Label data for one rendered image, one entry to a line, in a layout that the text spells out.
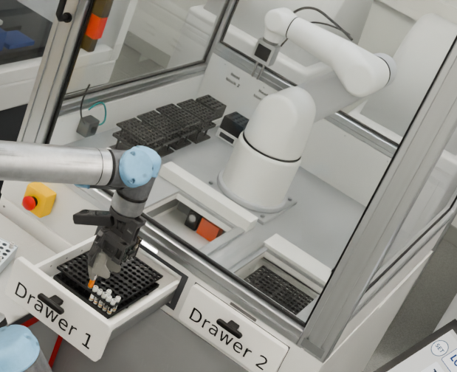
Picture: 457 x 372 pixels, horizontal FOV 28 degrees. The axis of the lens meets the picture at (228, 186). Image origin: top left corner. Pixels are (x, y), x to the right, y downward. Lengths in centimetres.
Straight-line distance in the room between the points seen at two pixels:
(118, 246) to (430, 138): 73
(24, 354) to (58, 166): 36
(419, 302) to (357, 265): 264
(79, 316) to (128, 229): 23
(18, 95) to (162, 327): 103
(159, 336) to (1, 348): 80
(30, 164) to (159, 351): 89
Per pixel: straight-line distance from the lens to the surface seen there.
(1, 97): 305
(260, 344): 231
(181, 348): 246
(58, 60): 245
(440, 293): 496
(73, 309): 216
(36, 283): 221
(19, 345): 176
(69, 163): 181
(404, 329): 450
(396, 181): 205
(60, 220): 256
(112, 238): 212
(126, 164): 185
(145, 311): 230
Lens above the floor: 221
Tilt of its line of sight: 27 degrees down
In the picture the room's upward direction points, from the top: 24 degrees clockwise
